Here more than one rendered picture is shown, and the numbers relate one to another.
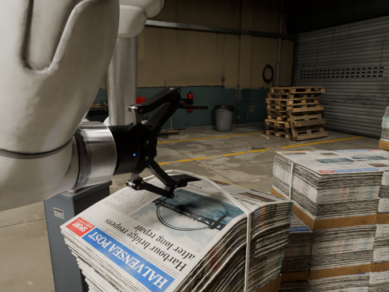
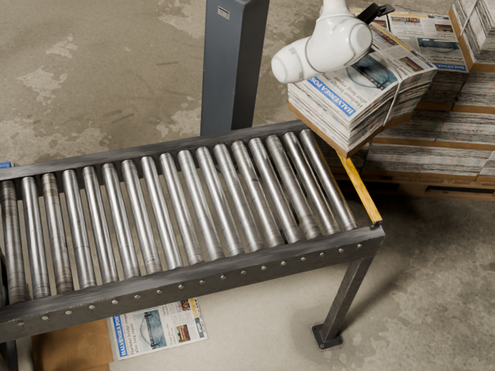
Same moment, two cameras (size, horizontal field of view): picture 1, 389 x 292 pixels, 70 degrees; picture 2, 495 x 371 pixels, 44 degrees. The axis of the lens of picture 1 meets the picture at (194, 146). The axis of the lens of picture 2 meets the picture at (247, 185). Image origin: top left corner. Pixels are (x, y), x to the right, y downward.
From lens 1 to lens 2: 1.45 m
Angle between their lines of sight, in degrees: 39
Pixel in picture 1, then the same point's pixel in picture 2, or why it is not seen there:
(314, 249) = (464, 87)
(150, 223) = (343, 76)
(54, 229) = (213, 24)
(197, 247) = (368, 97)
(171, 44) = not seen: outside the picture
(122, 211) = not seen: hidden behind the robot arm
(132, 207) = not seen: hidden behind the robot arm
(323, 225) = (481, 68)
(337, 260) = (485, 100)
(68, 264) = (224, 58)
